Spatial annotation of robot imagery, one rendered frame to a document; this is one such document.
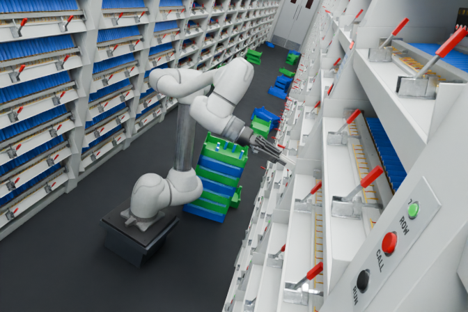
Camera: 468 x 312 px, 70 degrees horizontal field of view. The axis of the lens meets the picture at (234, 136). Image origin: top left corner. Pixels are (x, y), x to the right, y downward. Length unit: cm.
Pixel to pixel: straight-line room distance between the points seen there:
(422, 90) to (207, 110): 87
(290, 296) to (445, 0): 70
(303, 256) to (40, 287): 149
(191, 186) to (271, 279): 108
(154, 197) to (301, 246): 119
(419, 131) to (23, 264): 193
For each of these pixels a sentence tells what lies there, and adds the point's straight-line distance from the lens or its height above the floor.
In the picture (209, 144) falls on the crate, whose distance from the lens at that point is 234.
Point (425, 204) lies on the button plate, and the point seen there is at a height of 147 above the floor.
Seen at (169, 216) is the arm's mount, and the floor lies 24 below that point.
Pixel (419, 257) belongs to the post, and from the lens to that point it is 26.
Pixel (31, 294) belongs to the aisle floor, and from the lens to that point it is 196.
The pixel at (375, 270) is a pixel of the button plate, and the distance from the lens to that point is 31.
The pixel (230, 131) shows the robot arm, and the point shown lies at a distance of 121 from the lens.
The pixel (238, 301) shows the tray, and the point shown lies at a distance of 135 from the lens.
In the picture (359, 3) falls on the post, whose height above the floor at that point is 161.
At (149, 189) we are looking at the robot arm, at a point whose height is 47.
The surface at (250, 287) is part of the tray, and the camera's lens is 114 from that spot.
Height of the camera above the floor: 156
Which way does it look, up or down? 25 degrees down
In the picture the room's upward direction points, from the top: 20 degrees clockwise
